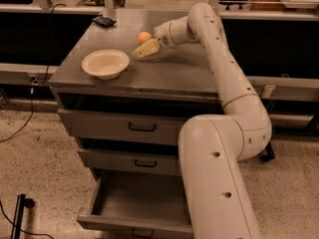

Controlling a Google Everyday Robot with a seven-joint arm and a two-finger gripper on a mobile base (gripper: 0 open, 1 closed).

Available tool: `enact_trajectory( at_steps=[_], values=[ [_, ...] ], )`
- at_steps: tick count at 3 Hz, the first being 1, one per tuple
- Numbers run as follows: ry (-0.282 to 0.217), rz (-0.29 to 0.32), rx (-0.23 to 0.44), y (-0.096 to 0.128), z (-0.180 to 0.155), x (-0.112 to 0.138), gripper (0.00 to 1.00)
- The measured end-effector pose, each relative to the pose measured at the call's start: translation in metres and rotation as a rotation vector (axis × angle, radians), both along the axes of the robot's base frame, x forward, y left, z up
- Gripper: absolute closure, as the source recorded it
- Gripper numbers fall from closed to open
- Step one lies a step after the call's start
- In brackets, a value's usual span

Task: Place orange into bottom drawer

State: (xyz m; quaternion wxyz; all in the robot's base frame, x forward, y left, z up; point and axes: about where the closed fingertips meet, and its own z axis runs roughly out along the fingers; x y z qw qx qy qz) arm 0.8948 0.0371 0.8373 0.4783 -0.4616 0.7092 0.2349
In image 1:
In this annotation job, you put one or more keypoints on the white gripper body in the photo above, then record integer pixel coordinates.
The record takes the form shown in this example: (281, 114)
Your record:
(162, 34)

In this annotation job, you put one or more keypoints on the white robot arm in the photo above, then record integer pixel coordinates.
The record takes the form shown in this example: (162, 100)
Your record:
(210, 146)

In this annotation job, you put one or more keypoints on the orange fruit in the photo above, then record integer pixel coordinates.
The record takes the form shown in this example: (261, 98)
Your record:
(143, 37)

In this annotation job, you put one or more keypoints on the black table leg with caster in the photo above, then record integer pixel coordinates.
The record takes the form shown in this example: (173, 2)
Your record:
(267, 154)

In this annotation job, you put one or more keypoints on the white paper bowl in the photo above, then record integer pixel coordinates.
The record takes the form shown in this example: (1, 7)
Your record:
(105, 64)

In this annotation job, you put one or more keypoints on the grey middle drawer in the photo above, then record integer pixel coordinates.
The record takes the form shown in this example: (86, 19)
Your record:
(130, 161)

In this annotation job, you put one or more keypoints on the grey metal drawer cabinet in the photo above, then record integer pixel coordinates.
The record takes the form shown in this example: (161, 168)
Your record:
(176, 85)

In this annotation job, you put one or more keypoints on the grey open bottom drawer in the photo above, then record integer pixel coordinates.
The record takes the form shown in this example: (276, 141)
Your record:
(141, 205)

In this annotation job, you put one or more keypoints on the black stand with cable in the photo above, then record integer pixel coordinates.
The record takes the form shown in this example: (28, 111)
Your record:
(22, 202)

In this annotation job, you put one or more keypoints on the grey top drawer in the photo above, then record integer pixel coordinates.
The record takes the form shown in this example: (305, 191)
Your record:
(122, 127)

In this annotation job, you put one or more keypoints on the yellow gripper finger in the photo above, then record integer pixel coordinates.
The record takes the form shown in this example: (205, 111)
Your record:
(146, 48)

